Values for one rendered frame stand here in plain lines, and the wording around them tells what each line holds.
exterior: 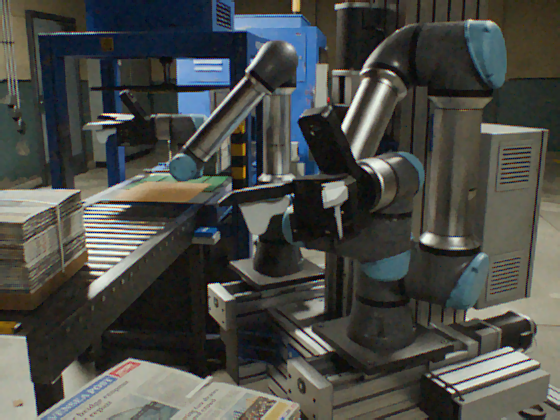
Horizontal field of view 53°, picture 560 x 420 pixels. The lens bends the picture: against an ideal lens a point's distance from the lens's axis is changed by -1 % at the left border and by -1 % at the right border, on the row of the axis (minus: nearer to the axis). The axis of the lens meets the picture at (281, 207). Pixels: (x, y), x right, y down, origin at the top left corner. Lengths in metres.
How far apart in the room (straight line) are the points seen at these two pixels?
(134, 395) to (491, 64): 0.83
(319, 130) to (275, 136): 0.98
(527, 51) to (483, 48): 9.21
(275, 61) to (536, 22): 8.90
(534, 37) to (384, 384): 9.28
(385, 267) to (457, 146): 0.30
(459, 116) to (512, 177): 0.52
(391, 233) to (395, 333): 0.39
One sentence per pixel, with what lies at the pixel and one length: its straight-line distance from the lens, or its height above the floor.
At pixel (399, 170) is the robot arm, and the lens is 0.82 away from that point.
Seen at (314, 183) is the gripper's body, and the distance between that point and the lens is 0.68.
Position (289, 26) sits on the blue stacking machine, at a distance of 4.86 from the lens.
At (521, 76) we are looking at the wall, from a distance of 10.22.
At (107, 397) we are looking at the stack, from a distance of 1.06.
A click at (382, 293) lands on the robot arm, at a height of 0.93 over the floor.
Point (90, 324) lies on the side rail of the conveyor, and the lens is 1.58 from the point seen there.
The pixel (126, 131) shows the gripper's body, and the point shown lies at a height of 1.21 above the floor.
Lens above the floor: 1.37
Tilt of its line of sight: 13 degrees down
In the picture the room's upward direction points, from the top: straight up
